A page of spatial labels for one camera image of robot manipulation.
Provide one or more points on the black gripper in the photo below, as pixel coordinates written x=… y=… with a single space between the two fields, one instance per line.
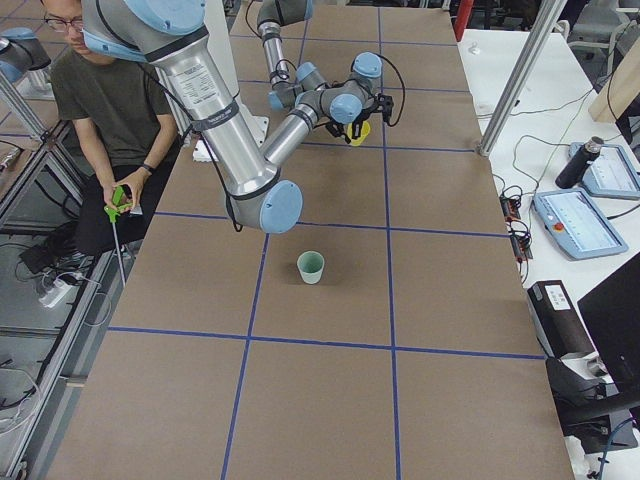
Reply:
x=358 y=121

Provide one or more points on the yellow plastic cup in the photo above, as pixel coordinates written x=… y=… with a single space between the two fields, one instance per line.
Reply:
x=357 y=132

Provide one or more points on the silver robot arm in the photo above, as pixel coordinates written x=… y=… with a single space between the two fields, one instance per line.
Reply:
x=295 y=65
x=172 y=36

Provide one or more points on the green plastic cup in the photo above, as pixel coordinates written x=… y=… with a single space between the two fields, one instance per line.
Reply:
x=310 y=265

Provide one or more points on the orange black controller board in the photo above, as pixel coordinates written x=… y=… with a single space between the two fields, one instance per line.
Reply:
x=510 y=208

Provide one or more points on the seated person dark shirt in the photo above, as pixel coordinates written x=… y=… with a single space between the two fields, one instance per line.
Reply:
x=126 y=132

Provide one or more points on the black water bottle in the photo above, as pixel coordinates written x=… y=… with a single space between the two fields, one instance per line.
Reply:
x=583 y=158

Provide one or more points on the near blue teach pendant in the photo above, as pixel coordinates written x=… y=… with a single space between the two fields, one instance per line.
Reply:
x=577 y=225

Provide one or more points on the blue teach pendant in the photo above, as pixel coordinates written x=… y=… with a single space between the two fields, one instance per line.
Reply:
x=612 y=175
x=577 y=225

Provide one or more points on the far blue teach pendant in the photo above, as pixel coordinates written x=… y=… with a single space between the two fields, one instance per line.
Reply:
x=612 y=175

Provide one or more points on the black box white label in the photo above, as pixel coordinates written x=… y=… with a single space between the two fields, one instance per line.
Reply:
x=559 y=330

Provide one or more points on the black monitor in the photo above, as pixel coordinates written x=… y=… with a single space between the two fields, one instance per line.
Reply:
x=610 y=312

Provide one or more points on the white power strip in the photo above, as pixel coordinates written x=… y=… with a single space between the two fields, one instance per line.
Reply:
x=57 y=292

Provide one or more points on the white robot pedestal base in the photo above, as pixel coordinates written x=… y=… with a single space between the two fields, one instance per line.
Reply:
x=255 y=130

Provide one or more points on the aluminium frame post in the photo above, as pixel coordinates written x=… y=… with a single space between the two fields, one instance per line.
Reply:
x=547 y=17

